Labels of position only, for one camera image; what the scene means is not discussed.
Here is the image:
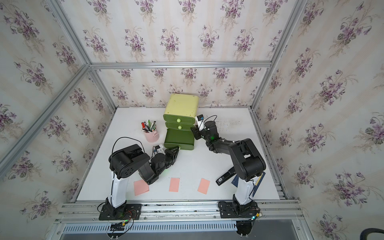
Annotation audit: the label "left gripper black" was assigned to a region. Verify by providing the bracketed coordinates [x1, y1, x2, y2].
[155, 147, 180, 177]

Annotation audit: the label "green bottom drawer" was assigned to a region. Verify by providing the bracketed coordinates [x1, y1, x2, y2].
[164, 129, 195, 151]

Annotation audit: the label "green drawer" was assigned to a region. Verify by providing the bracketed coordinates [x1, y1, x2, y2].
[164, 129, 195, 151]
[166, 122, 195, 132]
[163, 114, 196, 125]

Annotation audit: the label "green top drawer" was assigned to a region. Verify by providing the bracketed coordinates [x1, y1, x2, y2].
[163, 114, 196, 125]

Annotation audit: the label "yellow green drawer cabinet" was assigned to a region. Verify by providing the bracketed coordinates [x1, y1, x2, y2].
[163, 93, 200, 133]

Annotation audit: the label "pink sticky pad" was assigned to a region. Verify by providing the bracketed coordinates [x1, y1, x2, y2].
[169, 178, 180, 193]
[134, 180, 149, 196]
[198, 178, 211, 195]

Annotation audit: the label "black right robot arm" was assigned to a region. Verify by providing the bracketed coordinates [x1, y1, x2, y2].
[191, 121, 267, 212]

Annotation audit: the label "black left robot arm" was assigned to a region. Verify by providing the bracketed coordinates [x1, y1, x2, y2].
[108, 144, 180, 209]

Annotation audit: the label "pink pen cup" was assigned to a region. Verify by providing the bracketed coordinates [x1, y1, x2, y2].
[144, 130, 160, 143]

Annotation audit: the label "pens in cup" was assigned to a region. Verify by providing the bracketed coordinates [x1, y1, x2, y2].
[141, 120, 157, 133]

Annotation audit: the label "dark blue notebook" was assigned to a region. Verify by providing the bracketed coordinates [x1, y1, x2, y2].
[231, 172, 266, 197]

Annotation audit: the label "small circuit board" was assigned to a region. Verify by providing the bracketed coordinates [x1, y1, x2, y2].
[110, 223, 126, 232]

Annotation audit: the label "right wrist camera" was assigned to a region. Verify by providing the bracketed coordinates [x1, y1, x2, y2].
[196, 115, 205, 131]

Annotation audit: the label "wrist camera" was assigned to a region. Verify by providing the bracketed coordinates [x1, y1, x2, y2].
[196, 115, 205, 131]
[153, 144, 166, 155]

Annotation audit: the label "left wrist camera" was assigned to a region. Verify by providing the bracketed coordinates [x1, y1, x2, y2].
[153, 144, 166, 155]

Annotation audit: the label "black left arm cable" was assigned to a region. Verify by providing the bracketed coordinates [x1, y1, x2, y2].
[111, 136, 146, 155]

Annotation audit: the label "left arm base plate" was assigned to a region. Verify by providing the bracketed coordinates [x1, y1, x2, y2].
[98, 204, 143, 221]

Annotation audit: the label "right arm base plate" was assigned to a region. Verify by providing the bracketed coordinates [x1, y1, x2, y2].
[218, 201, 261, 220]

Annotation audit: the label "aluminium front rail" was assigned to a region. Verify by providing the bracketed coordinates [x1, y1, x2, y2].
[54, 200, 305, 224]

